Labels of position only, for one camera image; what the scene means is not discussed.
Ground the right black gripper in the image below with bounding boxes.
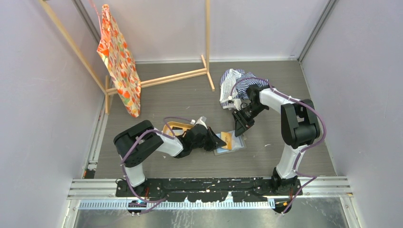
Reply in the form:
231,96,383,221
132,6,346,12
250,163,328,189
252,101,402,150
232,104,267,137

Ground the gold credit card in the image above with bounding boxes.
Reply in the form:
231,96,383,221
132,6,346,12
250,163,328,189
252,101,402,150
221,132,232,151

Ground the grey card holder wallet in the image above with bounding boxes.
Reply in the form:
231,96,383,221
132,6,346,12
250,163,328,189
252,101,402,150
214,130,246,156

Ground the orange oval tray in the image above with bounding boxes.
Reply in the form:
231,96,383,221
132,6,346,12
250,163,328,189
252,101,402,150
162,121,193,136

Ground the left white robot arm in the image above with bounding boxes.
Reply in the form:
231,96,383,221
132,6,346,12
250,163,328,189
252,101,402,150
113,119,227,197

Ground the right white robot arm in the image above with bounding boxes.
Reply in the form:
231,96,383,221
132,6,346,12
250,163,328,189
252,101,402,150
232,85,320,195

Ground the blue striped cloth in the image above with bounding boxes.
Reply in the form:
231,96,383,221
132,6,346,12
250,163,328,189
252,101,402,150
220,69,269,110

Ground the wooden drying rack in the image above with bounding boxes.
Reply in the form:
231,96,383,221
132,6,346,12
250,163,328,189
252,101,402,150
39,0,215,114

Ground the orange floral cloth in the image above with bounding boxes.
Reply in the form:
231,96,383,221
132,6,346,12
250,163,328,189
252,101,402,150
97,4,141,117

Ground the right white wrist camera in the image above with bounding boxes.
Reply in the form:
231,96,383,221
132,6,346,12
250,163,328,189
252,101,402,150
228,96,242,110

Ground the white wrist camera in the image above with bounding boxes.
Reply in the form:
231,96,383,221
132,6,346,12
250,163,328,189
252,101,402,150
191,116,208,129
228,96,242,110

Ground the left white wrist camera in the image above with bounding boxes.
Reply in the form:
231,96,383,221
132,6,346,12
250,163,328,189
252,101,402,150
191,116,208,129

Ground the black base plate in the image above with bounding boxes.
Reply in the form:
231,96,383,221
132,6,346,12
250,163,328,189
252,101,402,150
115,177,303,203

